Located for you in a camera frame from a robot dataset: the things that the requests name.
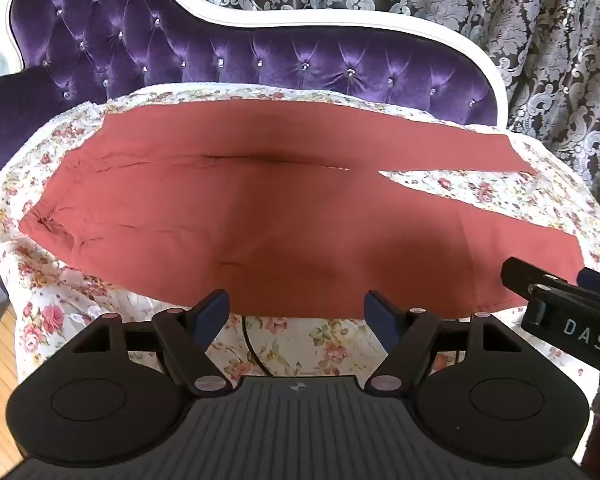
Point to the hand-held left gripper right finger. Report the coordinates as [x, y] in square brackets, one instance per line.
[380, 312]

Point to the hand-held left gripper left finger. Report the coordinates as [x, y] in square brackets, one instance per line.
[215, 310]

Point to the rust red pants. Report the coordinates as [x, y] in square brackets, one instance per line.
[280, 220]

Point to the floral blanket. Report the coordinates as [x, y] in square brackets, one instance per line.
[55, 310]

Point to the brown damask curtain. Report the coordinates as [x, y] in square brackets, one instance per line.
[555, 35]

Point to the purple tufted sofa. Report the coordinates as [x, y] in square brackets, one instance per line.
[130, 35]

